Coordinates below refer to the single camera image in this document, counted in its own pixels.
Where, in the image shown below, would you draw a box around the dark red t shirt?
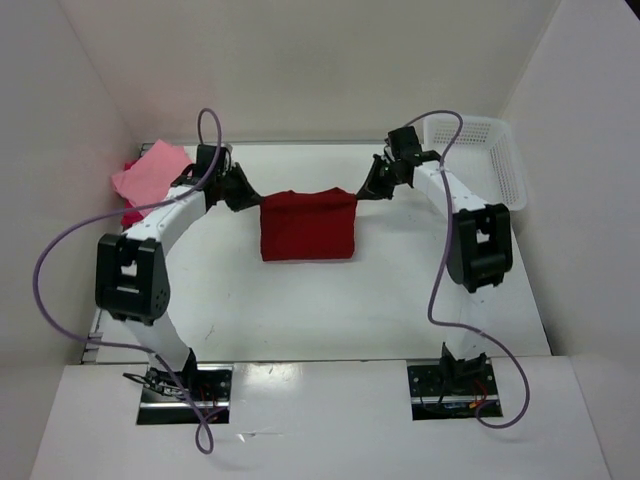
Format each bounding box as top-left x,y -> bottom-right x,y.
260,188 -> 357,262

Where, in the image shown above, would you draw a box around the light pink t shirt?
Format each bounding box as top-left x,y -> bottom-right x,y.
111,140 -> 192,207

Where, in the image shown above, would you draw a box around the magenta t shirt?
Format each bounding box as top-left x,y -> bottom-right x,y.
121,160 -> 151,229

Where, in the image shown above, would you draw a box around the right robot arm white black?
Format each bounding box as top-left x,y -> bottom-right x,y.
356,125 -> 513,393

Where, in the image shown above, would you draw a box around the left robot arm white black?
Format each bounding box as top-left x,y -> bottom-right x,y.
95,144 -> 263,400

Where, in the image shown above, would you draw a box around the white plastic laundry basket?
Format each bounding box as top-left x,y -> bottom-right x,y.
422,114 -> 527,212

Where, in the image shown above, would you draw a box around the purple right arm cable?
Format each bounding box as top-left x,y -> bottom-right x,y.
399,110 -> 531,429

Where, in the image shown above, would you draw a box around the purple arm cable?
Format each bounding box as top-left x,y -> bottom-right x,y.
32,107 -> 226,455
399,110 -> 531,429

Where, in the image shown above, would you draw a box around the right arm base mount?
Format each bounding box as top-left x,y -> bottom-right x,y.
407,362 -> 503,421

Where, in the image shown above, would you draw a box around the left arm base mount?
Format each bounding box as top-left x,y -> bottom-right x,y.
122,365 -> 233,426

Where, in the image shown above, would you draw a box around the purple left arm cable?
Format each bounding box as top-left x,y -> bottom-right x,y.
32,107 -> 226,455

